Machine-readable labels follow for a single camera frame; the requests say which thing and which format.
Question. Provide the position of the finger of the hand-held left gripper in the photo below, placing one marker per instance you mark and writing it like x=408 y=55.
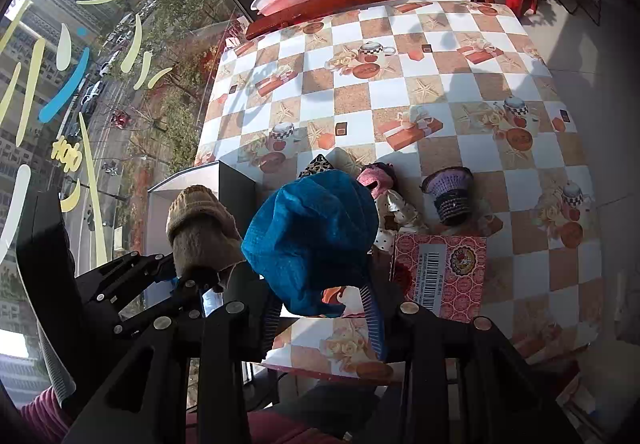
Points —
x=175 y=304
x=125 y=276

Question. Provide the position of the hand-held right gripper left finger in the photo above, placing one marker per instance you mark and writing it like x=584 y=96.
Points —
x=200 y=374

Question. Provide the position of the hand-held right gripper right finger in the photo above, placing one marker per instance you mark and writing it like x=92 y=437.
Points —
x=450 y=374

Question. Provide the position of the white box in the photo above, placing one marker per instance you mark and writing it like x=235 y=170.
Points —
x=160 y=214

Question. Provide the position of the blue crinkled cloth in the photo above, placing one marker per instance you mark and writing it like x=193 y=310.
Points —
x=310 y=239

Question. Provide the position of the person's left forearm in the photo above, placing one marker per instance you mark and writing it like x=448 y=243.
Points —
x=40 y=416

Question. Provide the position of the person's maroon jacket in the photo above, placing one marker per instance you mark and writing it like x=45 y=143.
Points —
x=280 y=430

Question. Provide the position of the red patterned cardboard box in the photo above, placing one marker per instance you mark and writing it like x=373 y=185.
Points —
x=450 y=274

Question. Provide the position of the person's dark trousers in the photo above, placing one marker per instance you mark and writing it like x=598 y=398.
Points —
x=325 y=399

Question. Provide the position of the cream polka dot scrunchie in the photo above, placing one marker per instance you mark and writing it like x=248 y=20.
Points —
x=395 y=214

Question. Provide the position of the purple and black knit scrunchie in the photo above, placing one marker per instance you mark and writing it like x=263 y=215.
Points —
x=447 y=194

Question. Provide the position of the leopard print scrunchie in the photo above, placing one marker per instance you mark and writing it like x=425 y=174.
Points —
x=317 y=168

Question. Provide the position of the pink knit scrunchie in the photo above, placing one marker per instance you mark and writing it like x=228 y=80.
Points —
x=372 y=179

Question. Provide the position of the checkered printed tablecloth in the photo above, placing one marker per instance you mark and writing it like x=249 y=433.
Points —
x=350 y=99

